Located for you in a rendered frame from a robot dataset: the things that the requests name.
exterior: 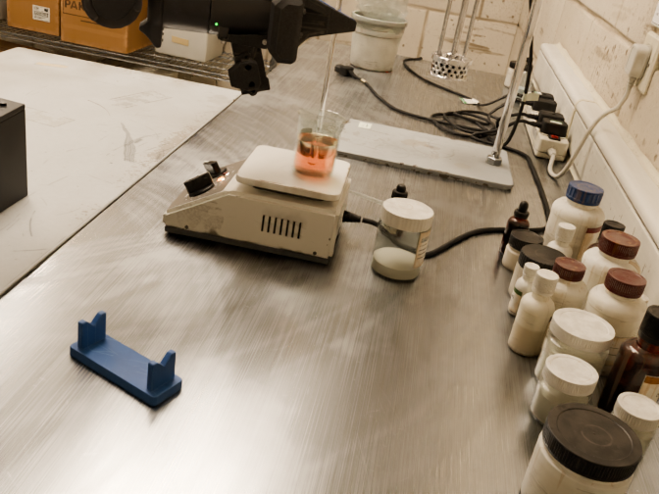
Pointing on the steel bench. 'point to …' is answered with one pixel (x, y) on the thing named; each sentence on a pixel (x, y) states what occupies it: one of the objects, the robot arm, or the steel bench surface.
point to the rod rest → (125, 363)
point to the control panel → (213, 187)
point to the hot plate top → (261, 172)
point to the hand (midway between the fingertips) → (324, 21)
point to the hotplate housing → (265, 221)
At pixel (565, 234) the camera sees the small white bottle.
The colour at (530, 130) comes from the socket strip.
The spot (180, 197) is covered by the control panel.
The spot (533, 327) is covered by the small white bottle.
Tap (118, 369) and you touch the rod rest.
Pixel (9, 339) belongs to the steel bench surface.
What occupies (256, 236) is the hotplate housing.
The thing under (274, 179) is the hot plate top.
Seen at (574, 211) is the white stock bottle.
